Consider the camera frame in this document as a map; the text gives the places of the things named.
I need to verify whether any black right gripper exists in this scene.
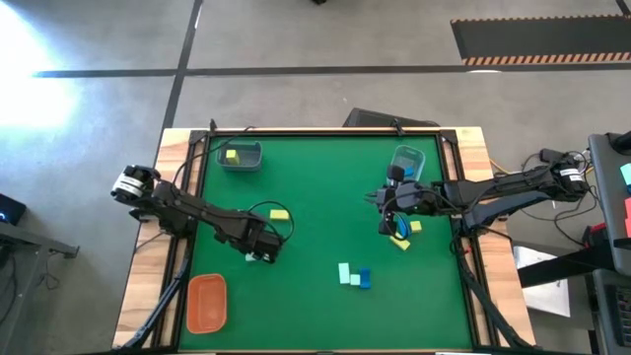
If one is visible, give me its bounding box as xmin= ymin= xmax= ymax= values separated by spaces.
xmin=365 ymin=165 xmax=438 ymax=237

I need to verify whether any teal plastic bin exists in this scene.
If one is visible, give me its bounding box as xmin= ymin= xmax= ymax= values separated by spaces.
xmin=389 ymin=144 xmax=427 ymax=183

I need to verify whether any green table mat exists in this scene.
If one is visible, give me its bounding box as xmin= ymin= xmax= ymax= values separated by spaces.
xmin=177 ymin=135 xmax=474 ymax=352

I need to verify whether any gray plastic bin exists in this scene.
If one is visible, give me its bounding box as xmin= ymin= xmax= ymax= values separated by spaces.
xmin=215 ymin=140 xmax=264 ymax=173

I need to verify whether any orange plastic bin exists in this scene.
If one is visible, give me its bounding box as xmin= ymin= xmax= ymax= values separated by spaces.
xmin=185 ymin=273 xmax=229 ymax=335

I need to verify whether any black power adapter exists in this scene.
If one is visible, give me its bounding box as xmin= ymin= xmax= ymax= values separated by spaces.
xmin=539 ymin=147 xmax=573 ymax=167

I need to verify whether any white paper sheet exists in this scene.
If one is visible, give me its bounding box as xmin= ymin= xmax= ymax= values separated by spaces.
xmin=512 ymin=245 xmax=572 ymax=319

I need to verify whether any black metal beam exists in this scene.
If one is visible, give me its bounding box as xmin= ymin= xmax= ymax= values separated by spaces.
xmin=517 ymin=244 xmax=617 ymax=289

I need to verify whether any black hazard striped floor mat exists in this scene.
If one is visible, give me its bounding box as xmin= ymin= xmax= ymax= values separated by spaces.
xmin=451 ymin=15 xmax=631 ymax=67

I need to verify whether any gray desk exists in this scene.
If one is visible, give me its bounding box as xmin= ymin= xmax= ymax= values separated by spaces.
xmin=0 ymin=220 xmax=80 ymax=355

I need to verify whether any gray cart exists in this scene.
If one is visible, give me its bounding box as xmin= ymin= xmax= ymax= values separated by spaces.
xmin=588 ymin=131 xmax=631 ymax=277

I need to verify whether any black device with blue light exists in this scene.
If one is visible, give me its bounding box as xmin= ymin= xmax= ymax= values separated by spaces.
xmin=0 ymin=192 xmax=28 ymax=227

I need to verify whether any dark equipment case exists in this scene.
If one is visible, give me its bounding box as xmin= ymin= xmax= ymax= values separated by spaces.
xmin=589 ymin=268 xmax=631 ymax=355

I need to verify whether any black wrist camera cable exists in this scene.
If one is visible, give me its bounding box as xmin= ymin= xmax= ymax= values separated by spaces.
xmin=382 ymin=189 xmax=457 ymax=243
xmin=245 ymin=199 xmax=296 ymax=244

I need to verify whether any long black cable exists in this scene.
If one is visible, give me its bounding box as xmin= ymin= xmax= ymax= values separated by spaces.
xmin=170 ymin=125 xmax=256 ymax=186

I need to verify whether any black aluminium frame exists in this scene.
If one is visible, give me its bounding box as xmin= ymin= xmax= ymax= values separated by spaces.
xmin=120 ymin=117 xmax=536 ymax=355

